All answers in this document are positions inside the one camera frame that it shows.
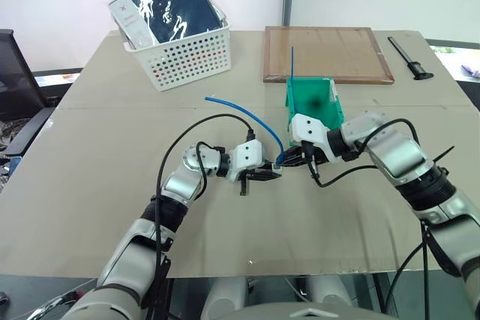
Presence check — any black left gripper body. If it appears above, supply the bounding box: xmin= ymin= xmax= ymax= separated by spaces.
xmin=239 ymin=164 xmax=275 ymax=184

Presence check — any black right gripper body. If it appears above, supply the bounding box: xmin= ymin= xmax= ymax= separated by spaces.
xmin=298 ymin=142 xmax=328 ymax=166

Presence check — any curved blue cable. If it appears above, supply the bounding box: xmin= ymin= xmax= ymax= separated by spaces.
xmin=204 ymin=96 xmax=285 ymax=163

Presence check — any green plastic bin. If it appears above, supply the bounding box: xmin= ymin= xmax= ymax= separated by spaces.
xmin=283 ymin=76 xmax=345 ymax=149

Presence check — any wooden framed board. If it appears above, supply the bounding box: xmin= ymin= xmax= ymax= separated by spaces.
xmin=262 ymin=25 xmax=396 ymax=85

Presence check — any white perforated plastic basket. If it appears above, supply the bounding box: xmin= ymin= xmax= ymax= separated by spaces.
xmin=122 ymin=21 xmax=232 ymax=93

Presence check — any black caliper tool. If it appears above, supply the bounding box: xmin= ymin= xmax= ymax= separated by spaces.
xmin=387 ymin=36 xmax=435 ymax=82

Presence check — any grey robot torso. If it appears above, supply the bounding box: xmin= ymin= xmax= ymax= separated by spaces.
xmin=201 ymin=274 xmax=380 ymax=320

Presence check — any brown cardboard table cover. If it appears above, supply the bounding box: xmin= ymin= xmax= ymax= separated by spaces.
xmin=0 ymin=27 xmax=480 ymax=280

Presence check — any dark blue plastic package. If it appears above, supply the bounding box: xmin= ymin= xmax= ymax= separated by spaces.
xmin=109 ymin=0 xmax=227 ymax=50

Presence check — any white package with red mark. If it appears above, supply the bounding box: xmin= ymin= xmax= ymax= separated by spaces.
xmin=108 ymin=0 xmax=159 ymax=50

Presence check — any black office chair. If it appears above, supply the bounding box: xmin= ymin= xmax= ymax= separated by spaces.
xmin=0 ymin=28 xmax=58 ymax=157

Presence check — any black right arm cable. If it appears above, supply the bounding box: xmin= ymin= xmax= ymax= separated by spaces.
xmin=301 ymin=117 xmax=432 ymax=320

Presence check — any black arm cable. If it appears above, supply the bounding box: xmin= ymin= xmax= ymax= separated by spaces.
xmin=301 ymin=117 xmax=432 ymax=320
xmin=140 ymin=113 xmax=258 ymax=320

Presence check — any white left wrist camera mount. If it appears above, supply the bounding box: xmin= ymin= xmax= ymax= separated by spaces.
xmin=226 ymin=139 xmax=266 ymax=183

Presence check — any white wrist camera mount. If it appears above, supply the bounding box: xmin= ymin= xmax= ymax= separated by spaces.
xmin=226 ymin=139 xmax=266 ymax=183
xmin=290 ymin=112 xmax=341 ymax=164

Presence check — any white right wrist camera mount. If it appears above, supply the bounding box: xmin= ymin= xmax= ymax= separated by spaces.
xmin=290 ymin=112 xmax=341 ymax=164

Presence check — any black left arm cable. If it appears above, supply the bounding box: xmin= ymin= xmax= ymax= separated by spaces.
xmin=140 ymin=113 xmax=258 ymax=320

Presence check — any straight blue cable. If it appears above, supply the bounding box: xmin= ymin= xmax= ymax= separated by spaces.
xmin=289 ymin=46 xmax=296 ymax=113

